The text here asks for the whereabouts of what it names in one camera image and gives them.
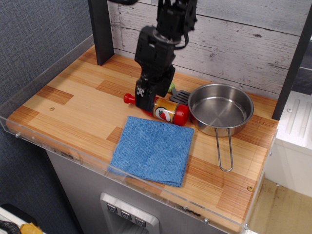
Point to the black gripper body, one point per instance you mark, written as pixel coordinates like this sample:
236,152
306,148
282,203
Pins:
154,56

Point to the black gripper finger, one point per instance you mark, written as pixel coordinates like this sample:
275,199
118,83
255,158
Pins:
144,95
163,84

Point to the red toy sauce bottle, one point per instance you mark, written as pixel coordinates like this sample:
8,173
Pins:
169,111

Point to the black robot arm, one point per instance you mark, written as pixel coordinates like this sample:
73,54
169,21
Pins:
175,19

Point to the blue folded cloth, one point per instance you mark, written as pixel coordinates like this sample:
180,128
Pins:
153,150

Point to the silver button panel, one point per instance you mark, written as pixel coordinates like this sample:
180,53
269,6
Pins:
124,218

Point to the clear acrylic table guard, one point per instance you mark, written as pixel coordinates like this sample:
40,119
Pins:
79,115

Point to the white cabinet on right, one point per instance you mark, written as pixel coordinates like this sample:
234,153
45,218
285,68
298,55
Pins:
290,161

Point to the yellow object bottom left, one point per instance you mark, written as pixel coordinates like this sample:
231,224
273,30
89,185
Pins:
30,228

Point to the green handled toy spatula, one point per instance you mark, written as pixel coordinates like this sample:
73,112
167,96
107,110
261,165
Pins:
180,97

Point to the steel pan with wire handle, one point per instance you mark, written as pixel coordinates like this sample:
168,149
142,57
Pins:
220,110

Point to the dark left shelf post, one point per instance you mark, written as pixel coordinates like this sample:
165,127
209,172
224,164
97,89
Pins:
101,27

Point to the dark shelf post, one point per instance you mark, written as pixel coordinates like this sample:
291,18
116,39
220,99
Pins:
294,66
101,27

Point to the dark right shelf post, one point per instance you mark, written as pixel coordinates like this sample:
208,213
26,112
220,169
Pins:
294,66

